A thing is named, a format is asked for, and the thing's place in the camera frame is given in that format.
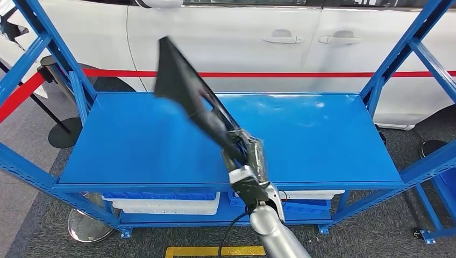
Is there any black plastic trim panel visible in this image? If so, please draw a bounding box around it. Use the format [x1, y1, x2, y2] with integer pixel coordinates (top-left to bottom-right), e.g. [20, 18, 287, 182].
[154, 35, 250, 166]

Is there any blue metal shelf rack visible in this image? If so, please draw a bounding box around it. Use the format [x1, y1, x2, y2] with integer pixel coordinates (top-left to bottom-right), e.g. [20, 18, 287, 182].
[413, 170, 456, 246]
[0, 0, 456, 239]

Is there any red barrier belt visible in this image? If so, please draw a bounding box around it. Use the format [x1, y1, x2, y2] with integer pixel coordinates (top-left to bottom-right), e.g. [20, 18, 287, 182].
[82, 68, 456, 79]
[0, 72, 46, 124]

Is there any white car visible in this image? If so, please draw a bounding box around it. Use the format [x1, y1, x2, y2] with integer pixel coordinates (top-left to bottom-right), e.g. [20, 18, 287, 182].
[0, 0, 456, 131]

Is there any blue plastic crate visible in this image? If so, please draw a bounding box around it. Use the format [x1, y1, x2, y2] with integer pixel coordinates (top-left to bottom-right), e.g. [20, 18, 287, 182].
[227, 191, 333, 216]
[102, 192, 217, 201]

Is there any white plastic crate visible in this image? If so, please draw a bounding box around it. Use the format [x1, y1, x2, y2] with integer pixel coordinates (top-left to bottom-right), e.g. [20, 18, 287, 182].
[279, 190, 346, 200]
[121, 207, 219, 216]
[101, 193, 222, 211]

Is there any yellow floor tape square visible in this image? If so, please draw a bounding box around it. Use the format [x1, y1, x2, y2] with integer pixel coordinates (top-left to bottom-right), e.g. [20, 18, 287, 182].
[165, 246, 267, 258]

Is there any black stanchion with round base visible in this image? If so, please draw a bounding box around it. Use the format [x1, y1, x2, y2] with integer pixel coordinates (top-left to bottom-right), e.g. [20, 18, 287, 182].
[0, 61, 83, 149]

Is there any chrome base stanchion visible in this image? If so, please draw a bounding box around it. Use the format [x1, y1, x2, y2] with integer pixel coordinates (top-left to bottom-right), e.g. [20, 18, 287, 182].
[67, 193, 119, 243]

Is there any black round stanchion base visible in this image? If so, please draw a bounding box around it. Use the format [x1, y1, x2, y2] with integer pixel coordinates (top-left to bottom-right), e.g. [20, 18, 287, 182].
[419, 139, 448, 160]

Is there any white car door handle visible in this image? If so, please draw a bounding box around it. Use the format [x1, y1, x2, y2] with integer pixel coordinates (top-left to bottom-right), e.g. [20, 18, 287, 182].
[317, 30, 362, 45]
[262, 29, 303, 45]

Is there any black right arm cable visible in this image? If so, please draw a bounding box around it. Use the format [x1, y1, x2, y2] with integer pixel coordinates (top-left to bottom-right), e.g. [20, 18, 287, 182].
[217, 208, 252, 258]

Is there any black stanchion post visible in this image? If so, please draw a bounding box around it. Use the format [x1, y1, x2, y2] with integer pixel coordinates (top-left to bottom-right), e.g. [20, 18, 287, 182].
[37, 55, 60, 85]

